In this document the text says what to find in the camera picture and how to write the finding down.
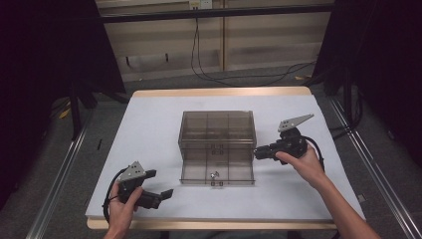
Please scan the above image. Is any black floor cable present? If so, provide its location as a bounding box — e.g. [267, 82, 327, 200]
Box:
[197, 31, 317, 83]
[190, 18, 317, 88]

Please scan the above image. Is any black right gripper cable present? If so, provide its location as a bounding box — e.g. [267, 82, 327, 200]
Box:
[302, 134, 326, 173]

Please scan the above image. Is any black horizontal bar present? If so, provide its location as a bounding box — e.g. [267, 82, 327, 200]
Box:
[99, 3, 334, 24]

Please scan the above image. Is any metal floor rail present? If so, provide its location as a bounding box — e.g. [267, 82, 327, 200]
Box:
[25, 127, 90, 239]
[327, 97, 422, 239]

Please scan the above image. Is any person's left hand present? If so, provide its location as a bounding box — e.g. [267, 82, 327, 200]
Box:
[107, 180, 144, 234]

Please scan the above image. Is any smoky transparent plastic drawer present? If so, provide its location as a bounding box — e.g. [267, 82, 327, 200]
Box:
[179, 147, 256, 186]

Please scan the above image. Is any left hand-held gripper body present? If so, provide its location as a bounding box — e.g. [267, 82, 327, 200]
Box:
[116, 160, 157, 210]

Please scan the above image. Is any black curtain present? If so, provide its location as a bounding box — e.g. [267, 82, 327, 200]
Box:
[312, 0, 422, 170]
[0, 0, 127, 203]

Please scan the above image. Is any person's right hand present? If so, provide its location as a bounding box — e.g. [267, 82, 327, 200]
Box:
[275, 144, 326, 191]

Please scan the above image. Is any black stand cable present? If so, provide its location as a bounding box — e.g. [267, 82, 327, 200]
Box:
[330, 96, 364, 140]

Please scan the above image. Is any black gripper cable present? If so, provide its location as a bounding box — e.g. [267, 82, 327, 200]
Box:
[302, 134, 326, 173]
[102, 167, 129, 223]

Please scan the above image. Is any white table cover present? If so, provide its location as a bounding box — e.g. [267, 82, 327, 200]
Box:
[85, 94, 366, 223]

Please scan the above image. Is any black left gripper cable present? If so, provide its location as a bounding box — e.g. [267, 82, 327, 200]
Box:
[102, 167, 129, 223]

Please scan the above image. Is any white wall socket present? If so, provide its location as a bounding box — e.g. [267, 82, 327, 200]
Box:
[188, 0, 213, 11]

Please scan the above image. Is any black stand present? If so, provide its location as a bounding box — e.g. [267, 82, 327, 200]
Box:
[305, 64, 364, 140]
[68, 81, 131, 141]

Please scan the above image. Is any smoky transparent plastic storage box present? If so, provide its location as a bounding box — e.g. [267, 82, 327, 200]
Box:
[177, 110, 258, 151]

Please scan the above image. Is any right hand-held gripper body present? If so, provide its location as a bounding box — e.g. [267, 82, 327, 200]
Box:
[271, 114, 315, 164]

